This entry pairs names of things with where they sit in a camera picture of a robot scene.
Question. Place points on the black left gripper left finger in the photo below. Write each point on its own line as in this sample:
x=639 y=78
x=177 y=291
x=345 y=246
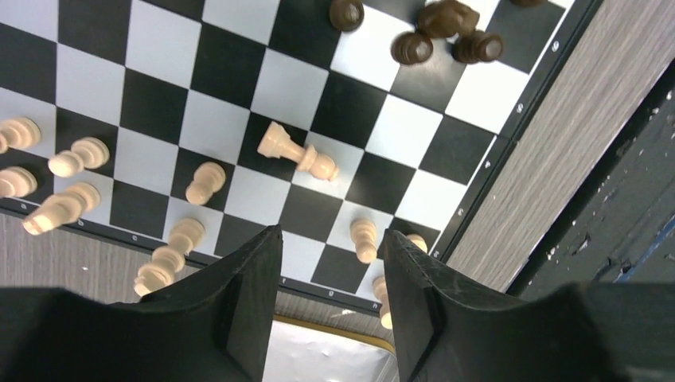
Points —
x=213 y=325

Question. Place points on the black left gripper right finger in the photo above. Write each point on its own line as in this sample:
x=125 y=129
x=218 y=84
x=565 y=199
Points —
x=448 y=327

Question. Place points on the light pawn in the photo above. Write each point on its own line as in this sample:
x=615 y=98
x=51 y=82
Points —
x=363 y=233

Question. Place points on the light chess piece on board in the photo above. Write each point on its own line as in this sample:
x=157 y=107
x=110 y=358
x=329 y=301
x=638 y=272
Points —
x=277 y=143

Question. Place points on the silver tin lid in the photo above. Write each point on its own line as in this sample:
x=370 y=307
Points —
x=304 y=351

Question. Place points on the black and white chessboard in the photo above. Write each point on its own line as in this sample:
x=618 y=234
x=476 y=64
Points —
x=161 y=105

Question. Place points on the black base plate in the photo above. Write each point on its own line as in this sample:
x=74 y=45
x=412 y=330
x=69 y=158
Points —
x=619 y=226

